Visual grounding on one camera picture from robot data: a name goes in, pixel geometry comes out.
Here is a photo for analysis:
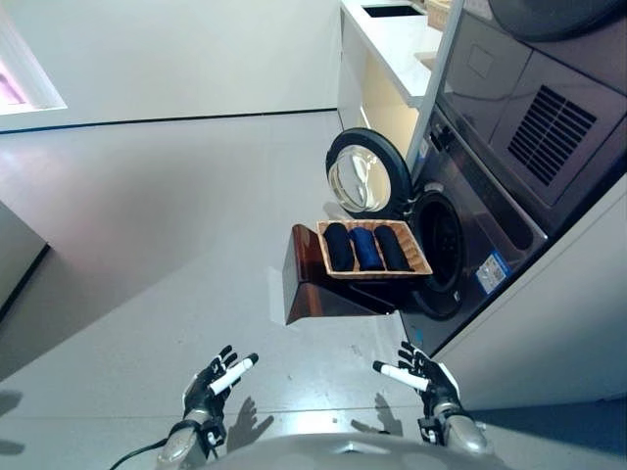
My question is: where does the black dryer vent grille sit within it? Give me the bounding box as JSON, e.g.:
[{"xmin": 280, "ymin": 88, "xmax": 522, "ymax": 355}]
[{"xmin": 506, "ymin": 85, "xmax": 598, "ymax": 186}]

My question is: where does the grey cabinet panel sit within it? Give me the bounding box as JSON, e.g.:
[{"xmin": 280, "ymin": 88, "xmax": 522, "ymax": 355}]
[{"xmin": 0, "ymin": 200, "xmax": 50, "ymax": 314}]

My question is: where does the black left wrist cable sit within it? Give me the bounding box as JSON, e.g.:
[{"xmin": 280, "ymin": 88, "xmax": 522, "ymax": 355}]
[{"xmin": 110, "ymin": 437, "xmax": 171, "ymax": 470}]

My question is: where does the blue white energy label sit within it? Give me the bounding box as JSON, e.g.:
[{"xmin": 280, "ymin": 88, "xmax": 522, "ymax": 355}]
[{"xmin": 477, "ymin": 252, "xmax": 513, "ymax": 295}]

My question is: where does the rectangular wicker basket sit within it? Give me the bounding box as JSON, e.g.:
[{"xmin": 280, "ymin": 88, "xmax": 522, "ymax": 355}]
[{"xmin": 315, "ymin": 218, "xmax": 433, "ymax": 281}]

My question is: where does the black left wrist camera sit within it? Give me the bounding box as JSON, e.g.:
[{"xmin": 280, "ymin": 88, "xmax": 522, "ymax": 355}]
[{"xmin": 200, "ymin": 418, "xmax": 227, "ymax": 449}]

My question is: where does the round dryer door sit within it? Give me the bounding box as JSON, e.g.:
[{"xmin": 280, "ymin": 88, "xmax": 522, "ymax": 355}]
[{"xmin": 482, "ymin": 0, "xmax": 627, "ymax": 43}]

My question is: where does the grey robot torso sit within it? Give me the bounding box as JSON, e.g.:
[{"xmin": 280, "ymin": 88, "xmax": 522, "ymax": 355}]
[{"xmin": 215, "ymin": 433, "xmax": 627, "ymax": 470}]

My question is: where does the white window frame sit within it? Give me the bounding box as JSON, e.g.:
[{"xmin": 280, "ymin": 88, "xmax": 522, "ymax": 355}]
[{"xmin": 0, "ymin": 0, "xmax": 69, "ymax": 117}]

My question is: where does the small wicker basket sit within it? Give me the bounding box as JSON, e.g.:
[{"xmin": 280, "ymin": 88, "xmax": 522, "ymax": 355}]
[{"xmin": 424, "ymin": 0, "xmax": 464, "ymax": 29}]

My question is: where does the black cloth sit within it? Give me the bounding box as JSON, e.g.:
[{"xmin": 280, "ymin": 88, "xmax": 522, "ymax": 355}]
[
  {"xmin": 322, "ymin": 223, "xmax": 355, "ymax": 273},
  {"xmin": 374, "ymin": 225, "xmax": 411, "ymax": 272}
]

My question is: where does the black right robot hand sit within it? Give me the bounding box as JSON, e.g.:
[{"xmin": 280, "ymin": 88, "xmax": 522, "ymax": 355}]
[{"xmin": 372, "ymin": 341, "xmax": 461, "ymax": 407}]

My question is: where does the blue cloth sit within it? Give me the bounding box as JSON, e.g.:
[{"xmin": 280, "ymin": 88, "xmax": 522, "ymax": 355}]
[{"xmin": 350, "ymin": 227, "xmax": 384, "ymax": 270}]

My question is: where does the round glass washing machine door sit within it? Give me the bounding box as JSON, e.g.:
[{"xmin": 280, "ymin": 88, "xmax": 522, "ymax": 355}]
[{"xmin": 325, "ymin": 127, "xmax": 412, "ymax": 215}]

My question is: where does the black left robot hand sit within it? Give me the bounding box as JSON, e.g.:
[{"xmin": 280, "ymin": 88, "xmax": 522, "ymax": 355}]
[{"xmin": 181, "ymin": 345, "xmax": 260, "ymax": 422}]

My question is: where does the white appliance enclosure panel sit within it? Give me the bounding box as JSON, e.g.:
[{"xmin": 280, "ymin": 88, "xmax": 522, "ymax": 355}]
[{"xmin": 433, "ymin": 170, "xmax": 627, "ymax": 412}]

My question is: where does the grey dryer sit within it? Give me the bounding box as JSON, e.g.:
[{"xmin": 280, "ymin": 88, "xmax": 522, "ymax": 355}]
[{"xmin": 435, "ymin": 0, "xmax": 627, "ymax": 236}]

